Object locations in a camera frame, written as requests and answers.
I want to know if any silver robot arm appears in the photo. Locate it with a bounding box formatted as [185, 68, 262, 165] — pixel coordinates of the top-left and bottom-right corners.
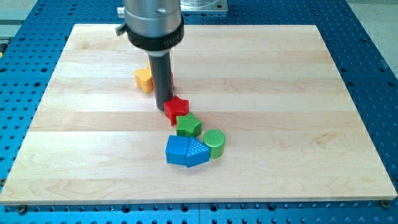
[115, 0, 184, 57]

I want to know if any green star block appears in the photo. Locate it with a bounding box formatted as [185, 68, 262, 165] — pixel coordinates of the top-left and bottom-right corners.
[176, 113, 202, 137]

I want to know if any red star block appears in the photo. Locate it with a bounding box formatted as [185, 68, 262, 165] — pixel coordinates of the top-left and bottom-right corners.
[164, 96, 190, 126]

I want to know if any green cylinder block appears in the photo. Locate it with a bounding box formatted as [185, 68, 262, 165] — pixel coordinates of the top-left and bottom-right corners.
[203, 129, 226, 159]

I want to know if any blue pentagon block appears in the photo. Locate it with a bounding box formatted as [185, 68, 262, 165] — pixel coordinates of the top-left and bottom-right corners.
[186, 137, 210, 167]

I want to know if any blue cube block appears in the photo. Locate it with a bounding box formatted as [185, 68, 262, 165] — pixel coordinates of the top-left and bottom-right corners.
[165, 135, 190, 166]

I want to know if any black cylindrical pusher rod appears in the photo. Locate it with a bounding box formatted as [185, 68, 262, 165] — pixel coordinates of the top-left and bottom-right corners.
[149, 51, 173, 111]

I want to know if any yellow heart block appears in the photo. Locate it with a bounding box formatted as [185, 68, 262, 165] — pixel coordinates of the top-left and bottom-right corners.
[134, 68, 154, 93]

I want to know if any light wooden board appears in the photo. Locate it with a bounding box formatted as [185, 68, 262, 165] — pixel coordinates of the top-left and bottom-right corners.
[1, 24, 397, 205]

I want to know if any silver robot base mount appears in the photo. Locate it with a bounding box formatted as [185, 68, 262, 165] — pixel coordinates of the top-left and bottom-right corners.
[180, 0, 228, 14]

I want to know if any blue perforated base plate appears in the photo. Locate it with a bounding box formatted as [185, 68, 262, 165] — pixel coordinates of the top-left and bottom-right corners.
[1, 1, 397, 223]

